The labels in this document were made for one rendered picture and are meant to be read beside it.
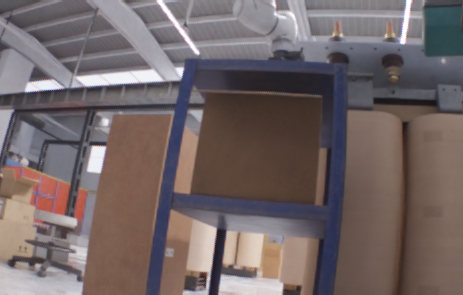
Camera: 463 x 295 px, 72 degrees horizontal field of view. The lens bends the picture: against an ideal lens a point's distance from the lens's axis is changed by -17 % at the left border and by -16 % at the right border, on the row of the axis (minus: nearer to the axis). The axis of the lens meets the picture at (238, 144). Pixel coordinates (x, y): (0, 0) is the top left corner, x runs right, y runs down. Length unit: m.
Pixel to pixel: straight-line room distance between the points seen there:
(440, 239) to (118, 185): 1.33
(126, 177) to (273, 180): 0.78
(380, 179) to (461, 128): 0.45
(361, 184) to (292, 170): 0.72
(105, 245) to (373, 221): 1.08
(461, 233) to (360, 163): 0.54
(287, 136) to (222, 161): 0.17
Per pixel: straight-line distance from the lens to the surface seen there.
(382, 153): 1.62
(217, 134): 0.94
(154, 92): 12.17
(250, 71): 0.99
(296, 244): 3.21
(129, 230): 1.47
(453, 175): 1.64
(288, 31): 1.49
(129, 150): 1.55
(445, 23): 0.99
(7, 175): 3.41
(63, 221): 2.83
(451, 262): 1.60
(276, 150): 0.90
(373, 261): 1.54
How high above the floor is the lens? 0.41
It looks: 17 degrees up
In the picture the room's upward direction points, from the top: 8 degrees clockwise
